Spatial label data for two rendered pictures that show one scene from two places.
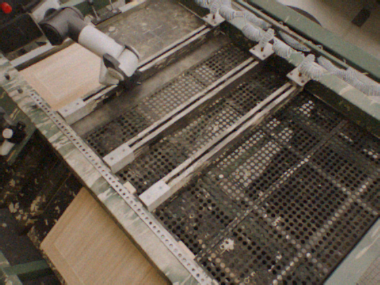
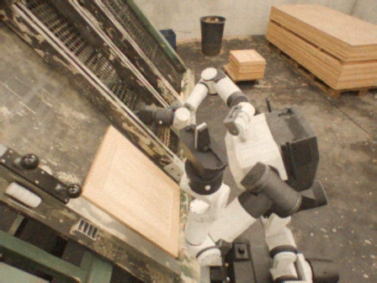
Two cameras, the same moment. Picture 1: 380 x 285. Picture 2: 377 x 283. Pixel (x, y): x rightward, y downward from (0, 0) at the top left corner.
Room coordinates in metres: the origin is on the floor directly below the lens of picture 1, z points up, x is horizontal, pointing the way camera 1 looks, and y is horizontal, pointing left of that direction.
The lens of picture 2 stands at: (2.10, 1.49, 1.91)
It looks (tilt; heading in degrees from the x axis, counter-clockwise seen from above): 39 degrees down; 246
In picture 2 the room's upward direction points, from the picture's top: straight up
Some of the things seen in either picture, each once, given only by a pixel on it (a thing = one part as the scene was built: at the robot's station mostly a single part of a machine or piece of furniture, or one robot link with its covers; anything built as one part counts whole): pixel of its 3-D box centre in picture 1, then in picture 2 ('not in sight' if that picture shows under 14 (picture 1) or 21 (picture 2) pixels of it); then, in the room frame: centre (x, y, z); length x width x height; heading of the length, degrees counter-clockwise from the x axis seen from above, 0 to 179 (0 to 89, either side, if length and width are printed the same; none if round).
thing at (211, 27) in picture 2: not in sight; (211, 36); (-0.48, -3.21, 0.33); 0.52 x 0.51 x 0.65; 77
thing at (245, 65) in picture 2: not in sight; (242, 66); (-0.37, -1.91, 0.20); 0.61 x 0.53 x 0.40; 77
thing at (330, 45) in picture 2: not in sight; (323, 43); (-2.00, -1.84, 0.39); 2.46 x 1.05 x 0.78; 77
